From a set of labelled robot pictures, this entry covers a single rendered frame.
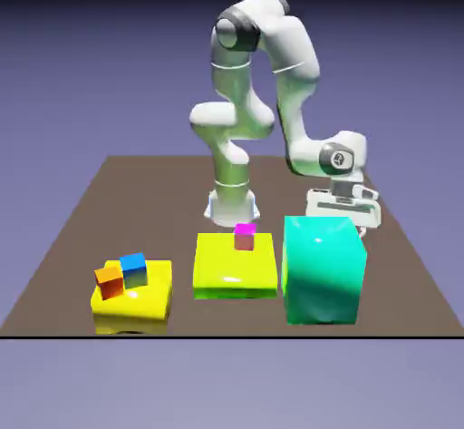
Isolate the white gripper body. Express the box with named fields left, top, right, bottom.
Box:
left=304, top=188, right=382, bottom=229

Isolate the small orange cube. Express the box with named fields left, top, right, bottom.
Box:
left=93, top=265, right=125, bottom=301

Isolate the small blue cube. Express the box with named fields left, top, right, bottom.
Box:
left=119, top=252, right=150, bottom=290

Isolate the large lime box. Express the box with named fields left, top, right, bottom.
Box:
left=192, top=231, right=279, bottom=300

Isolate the small magenta cube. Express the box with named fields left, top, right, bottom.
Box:
left=233, top=222, right=257, bottom=251

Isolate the large yellow box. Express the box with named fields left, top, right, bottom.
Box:
left=90, top=258, right=174, bottom=336

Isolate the large teal box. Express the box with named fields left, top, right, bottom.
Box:
left=281, top=214, right=368, bottom=327

